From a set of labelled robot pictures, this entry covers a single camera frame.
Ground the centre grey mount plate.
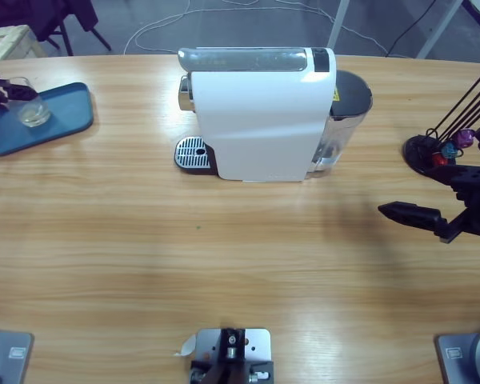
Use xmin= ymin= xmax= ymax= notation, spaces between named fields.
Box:
xmin=188 ymin=326 xmax=275 ymax=384

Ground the clear water tank black lid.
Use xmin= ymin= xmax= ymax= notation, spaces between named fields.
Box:
xmin=310 ymin=70 xmax=374 ymax=179

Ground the clear drinking glass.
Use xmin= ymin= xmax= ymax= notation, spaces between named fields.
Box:
xmin=2 ymin=76 xmax=52 ymax=128

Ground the pale wooden crate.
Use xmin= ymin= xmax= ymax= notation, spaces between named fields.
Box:
xmin=0 ymin=24 xmax=47 ymax=63

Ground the black capsule holder with rods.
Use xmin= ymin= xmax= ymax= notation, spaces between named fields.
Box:
xmin=402 ymin=66 xmax=480 ymax=177

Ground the white capsule coffee machine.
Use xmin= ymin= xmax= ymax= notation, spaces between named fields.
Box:
xmin=174 ymin=46 xmax=338 ymax=184

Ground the black chair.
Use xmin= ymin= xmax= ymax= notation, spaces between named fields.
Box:
xmin=0 ymin=0 xmax=113 ymax=57

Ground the purple coffee capsule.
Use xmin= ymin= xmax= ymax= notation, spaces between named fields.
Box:
xmin=454 ymin=127 xmax=476 ymax=148

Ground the white paper tag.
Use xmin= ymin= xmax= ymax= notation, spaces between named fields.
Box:
xmin=172 ymin=334 xmax=198 ymax=358

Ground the silver coffee machine lever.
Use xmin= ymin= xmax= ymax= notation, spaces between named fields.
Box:
xmin=177 ymin=46 xmax=310 ymax=74

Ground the white metal frame leg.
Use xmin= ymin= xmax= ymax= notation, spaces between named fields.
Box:
xmin=416 ymin=0 xmax=465 ymax=60
xmin=326 ymin=0 xmax=351 ymax=51

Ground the white floor cable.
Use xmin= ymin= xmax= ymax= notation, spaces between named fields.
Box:
xmin=122 ymin=0 xmax=389 ymax=55

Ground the dark blue plastic tray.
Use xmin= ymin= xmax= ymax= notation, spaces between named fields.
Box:
xmin=0 ymin=82 xmax=95 ymax=157

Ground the silver drip tray grille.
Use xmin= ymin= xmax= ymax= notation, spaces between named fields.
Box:
xmin=174 ymin=135 xmax=218 ymax=177

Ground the black floor cable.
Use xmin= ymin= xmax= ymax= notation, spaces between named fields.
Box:
xmin=385 ymin=0 xmax=443 ymax=57

